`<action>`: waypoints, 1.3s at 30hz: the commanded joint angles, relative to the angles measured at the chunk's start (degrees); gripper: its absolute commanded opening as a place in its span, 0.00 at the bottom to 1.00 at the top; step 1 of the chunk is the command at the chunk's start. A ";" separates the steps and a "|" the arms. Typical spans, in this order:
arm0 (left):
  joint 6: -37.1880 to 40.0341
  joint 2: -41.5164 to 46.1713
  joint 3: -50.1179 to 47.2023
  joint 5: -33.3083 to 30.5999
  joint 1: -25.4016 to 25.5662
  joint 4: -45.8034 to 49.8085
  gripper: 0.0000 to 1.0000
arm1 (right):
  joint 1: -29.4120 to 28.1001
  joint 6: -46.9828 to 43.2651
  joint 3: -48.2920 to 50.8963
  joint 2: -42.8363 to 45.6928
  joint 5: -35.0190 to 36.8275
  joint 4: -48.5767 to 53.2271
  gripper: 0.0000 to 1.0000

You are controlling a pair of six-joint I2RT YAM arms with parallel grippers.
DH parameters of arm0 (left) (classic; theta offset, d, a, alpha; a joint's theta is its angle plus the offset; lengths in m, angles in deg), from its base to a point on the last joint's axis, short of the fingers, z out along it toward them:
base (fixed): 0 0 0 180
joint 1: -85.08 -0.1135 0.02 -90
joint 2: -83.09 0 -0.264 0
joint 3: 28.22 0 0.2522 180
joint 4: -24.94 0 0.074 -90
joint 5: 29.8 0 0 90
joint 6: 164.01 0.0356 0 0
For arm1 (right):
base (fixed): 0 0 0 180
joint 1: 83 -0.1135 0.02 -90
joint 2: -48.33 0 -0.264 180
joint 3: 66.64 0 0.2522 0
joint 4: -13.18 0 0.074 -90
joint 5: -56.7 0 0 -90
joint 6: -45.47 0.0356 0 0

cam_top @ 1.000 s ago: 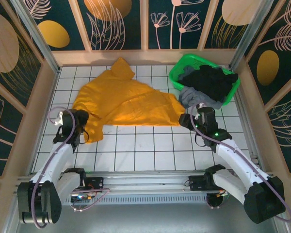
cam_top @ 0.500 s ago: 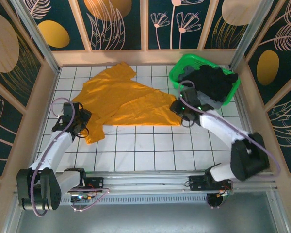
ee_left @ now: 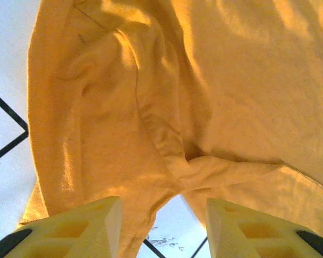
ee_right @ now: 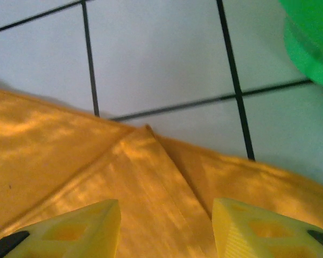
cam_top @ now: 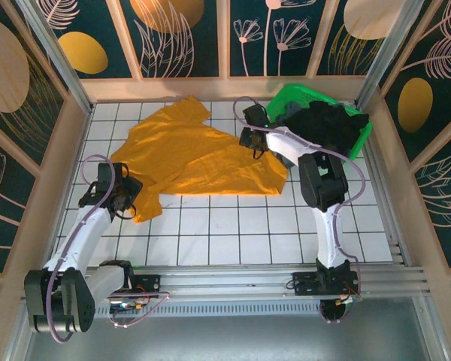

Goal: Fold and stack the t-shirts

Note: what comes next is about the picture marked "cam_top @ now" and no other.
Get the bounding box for green plastic basket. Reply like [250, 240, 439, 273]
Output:
[266, 82, 375, 161]

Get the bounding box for yellow t-shirt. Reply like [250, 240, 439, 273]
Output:
[110, 95, 289, 225]

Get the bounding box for aluminium corner post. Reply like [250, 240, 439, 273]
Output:
[354, 0, 426, 110]
[16, 0, 95, 114]

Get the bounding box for small electronics board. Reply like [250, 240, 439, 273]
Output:
[320, 295, 362, 325]
[108, 295, 154, 314]

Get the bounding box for black t-shirt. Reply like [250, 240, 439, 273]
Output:
[284, 99, 371, 159]

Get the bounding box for perforated metal cable duct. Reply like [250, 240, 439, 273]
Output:
[96, 302, 324, 317]

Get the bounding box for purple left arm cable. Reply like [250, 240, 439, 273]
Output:
[47, 153, 171, 344]

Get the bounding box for aluminium side rail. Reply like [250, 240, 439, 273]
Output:
[362, 142, 413, 266]

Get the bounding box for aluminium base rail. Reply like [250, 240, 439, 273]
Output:
[20, 264, 439, 302]

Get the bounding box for grey t-shirt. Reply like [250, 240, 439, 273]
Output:
[274, 100, 301, 124]

